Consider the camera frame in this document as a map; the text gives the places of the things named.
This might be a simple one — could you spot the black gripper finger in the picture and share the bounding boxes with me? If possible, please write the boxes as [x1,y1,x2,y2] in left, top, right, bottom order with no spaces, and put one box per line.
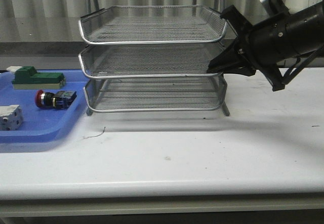
[207,46,245,73]
[220,5,253,37]

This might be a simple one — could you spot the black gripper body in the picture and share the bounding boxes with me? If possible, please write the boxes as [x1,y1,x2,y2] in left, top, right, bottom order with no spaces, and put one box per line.
[235,13,298,92]

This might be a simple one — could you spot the grey stone counter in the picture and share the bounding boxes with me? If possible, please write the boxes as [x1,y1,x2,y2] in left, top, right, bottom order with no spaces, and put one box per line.
[1,17,86,70]

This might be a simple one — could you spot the silver mesh tray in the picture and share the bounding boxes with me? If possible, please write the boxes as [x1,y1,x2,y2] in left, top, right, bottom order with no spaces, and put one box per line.
[78,5,227,45]
[78,43,224,79]
[83,76,227,113]

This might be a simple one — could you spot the red emergency stop button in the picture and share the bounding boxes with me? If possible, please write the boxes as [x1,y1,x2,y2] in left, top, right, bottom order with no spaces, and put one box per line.
[35,90,77,110]

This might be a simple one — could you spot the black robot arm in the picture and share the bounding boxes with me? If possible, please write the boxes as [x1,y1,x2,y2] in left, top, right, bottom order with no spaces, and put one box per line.
[207,2,323,92]

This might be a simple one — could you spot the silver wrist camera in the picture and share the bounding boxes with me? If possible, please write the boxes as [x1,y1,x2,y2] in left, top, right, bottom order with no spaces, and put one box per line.
[259,0,291,16]

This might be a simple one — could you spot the thin wire scrap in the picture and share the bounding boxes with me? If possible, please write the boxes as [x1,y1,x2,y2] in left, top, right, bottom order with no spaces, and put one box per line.
[83,127,106,139]

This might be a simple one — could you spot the silver mesh rack frame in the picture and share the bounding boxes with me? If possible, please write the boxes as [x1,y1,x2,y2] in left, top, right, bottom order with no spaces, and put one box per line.
[86,0,229,115]

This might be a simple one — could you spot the green terminal block component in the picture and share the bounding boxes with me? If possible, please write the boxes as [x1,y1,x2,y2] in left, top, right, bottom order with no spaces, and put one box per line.
[7,66,66,89]

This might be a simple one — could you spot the blue plastic tray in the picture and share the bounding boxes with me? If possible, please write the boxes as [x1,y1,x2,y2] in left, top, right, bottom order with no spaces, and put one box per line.
[1,70,88,143]

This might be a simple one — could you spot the white terminal block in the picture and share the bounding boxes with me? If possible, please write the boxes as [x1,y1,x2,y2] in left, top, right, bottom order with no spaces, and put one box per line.
[1,105,24,131]

